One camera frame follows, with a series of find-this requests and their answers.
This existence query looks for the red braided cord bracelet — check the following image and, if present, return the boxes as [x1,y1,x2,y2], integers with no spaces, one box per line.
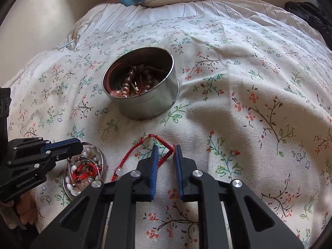
[111,133,175,183]

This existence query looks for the person's left hand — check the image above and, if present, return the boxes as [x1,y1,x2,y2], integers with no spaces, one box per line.
[1,191,37,229]

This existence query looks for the silver bangle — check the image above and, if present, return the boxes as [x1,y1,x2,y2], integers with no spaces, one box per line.
[67,155,103,191]

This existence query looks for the round silver metal tin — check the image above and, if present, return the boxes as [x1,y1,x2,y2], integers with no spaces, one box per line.
[102,47,180,120]

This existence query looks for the floral white bed sheet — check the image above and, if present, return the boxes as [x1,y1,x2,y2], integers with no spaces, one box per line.
[8,0,331,248]

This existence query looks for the black clothing pile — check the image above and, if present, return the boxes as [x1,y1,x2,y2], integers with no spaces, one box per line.
[285,1,331,49]

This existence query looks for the red knot charm bracelet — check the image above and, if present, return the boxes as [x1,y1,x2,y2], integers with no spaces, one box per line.
[71,161,101,184]

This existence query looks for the white bead bracelet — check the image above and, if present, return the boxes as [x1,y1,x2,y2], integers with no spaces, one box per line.
[65,146,105,197]

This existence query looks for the pink pearl bracelet in tin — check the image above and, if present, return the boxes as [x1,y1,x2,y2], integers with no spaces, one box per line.
[109,87,133,99]

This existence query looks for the brown bead bracelet in tin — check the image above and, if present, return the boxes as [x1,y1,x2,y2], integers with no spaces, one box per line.
[119,64,160,97]

